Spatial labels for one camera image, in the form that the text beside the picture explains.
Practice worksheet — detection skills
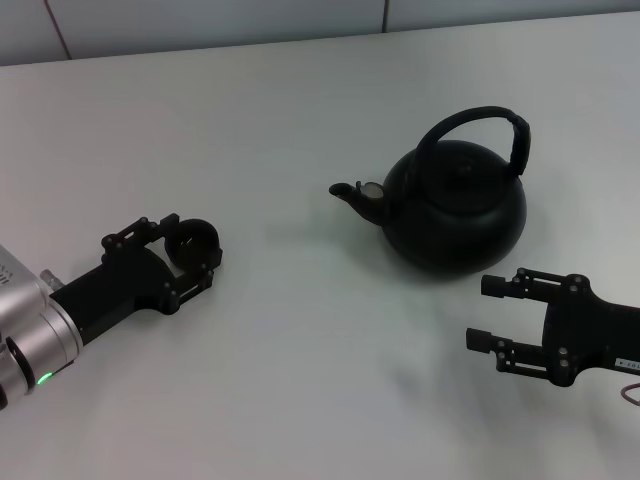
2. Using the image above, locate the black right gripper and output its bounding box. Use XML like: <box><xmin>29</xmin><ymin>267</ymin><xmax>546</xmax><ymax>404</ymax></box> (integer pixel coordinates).
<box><xmin>465</xmin><ymin>267</ymin><xmax>640</xmax><ymax>389</ymax></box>

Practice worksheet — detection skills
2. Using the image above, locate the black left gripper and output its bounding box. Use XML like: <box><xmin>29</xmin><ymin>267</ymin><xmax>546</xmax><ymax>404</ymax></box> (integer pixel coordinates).
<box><xmin>49</xmin><ymin>213</ymin><xmax>224</xmax><ymax>347</ymax></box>

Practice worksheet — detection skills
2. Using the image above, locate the small black teacup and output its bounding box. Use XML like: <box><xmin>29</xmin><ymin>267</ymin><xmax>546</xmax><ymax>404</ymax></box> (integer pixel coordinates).
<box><xmin>164</xmin><ymin>218</ymin><xmax>223</xmax><ymax>274</ymax></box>

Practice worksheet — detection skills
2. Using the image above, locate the black round teapot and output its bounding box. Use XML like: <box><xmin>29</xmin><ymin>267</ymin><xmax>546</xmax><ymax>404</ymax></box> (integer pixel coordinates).
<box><xmin>328</xmin><ymin>105</ymin><xmax>530</xmax><ymax>282</ymax></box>

